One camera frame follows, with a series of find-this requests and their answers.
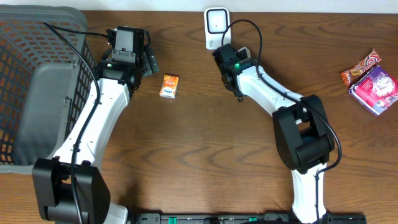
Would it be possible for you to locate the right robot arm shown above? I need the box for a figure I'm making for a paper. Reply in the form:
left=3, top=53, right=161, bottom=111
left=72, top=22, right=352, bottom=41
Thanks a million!
left=212, top=44, right=335, bottom=223

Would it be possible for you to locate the small orange snack packet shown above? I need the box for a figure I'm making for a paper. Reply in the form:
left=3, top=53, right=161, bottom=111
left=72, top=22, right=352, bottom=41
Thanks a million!
left=159, top=75, right=179, bottom=98

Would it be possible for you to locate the white barcode scanner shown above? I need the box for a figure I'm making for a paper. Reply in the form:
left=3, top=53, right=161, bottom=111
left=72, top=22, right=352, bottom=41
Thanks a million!
left=204, top=7, right=231, bottom=50

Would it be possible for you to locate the purple red snack bag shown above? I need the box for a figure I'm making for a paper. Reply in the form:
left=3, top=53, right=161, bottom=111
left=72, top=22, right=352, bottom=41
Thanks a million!
left=349, top=65, right=397, bottom=116

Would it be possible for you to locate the right black cable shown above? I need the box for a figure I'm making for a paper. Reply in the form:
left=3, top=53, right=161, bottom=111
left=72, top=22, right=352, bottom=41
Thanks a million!
left=221, top=19, right=343, bottom=224

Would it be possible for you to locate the grey plastic mesh basket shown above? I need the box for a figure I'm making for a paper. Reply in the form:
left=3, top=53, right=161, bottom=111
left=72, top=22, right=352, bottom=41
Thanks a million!
left=1, top=5, right=96, bottom=174

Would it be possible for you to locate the left black cable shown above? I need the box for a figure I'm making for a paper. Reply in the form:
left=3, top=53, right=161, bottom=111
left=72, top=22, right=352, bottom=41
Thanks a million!
left=42, top=20, right=113, bottom=224

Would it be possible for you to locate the brown orange candy bar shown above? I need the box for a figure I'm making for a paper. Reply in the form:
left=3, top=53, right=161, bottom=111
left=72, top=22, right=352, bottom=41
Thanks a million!
left=340, top=49, right=382, bottom=88

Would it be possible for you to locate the black cable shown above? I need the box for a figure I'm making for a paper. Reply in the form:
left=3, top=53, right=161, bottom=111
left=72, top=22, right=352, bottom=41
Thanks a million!
left=42, top=20, right=113, bottom=224
left=221, top=19, right=343, bottom=224

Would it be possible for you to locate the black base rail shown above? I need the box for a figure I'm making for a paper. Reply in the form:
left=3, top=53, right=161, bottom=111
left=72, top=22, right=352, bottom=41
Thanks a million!
left=127, top=212, right=367, bottom=224

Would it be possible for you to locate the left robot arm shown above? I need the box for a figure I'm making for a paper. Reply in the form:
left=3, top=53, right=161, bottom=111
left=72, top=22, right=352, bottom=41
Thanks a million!
left=32, top=26, right=159, bottom=223

